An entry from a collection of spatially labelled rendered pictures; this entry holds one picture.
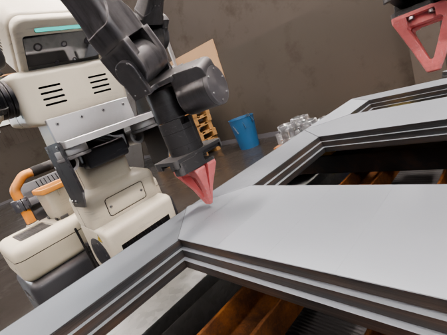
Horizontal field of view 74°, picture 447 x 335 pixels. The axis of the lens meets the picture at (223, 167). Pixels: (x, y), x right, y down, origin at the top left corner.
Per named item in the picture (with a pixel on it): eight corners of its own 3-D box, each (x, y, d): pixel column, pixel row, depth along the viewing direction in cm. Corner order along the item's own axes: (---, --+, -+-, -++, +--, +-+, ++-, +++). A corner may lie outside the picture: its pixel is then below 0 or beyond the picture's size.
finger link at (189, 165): (231, 197, 51) (211, 146, 49) (201, 219, 47) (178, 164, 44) (206, 196, 56) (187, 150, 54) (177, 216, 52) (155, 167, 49)
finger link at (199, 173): (240, 190, 53) (221, 141, 50) (212, 211, 48) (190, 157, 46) (215, 190, 58) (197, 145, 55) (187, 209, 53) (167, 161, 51)
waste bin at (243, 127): (269, 139, 499) (259, 108, 485) (255, 149, 470) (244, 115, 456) (247, 143, 533) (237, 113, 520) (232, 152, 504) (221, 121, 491)
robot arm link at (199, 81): (140, 44, 48) (110, 67, 42) (197, 11, 42) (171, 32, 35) (181, 108, 53) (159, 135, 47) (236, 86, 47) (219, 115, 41)
